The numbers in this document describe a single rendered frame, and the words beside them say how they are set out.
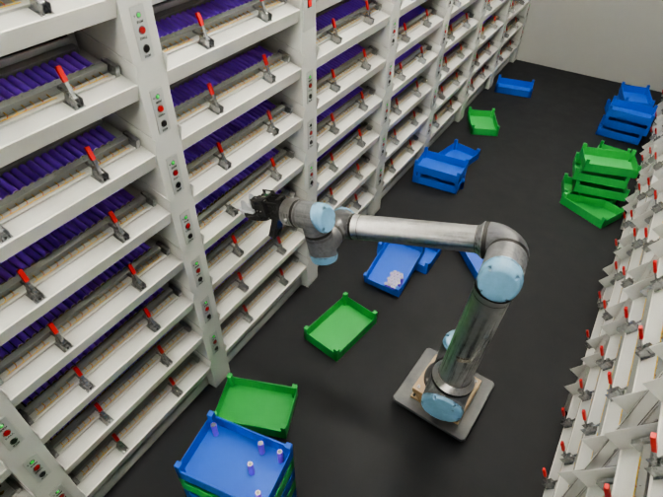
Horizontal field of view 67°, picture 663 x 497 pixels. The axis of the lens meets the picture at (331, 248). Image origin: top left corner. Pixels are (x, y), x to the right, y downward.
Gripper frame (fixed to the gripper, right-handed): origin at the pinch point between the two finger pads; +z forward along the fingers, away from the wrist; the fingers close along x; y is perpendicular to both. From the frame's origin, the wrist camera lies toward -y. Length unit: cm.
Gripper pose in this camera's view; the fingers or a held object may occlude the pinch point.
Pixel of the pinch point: (243, 208)
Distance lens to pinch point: 179.6
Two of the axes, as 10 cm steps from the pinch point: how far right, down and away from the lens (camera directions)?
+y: -2.0, -8.1, -5.6
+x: -5.3, 5.7, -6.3
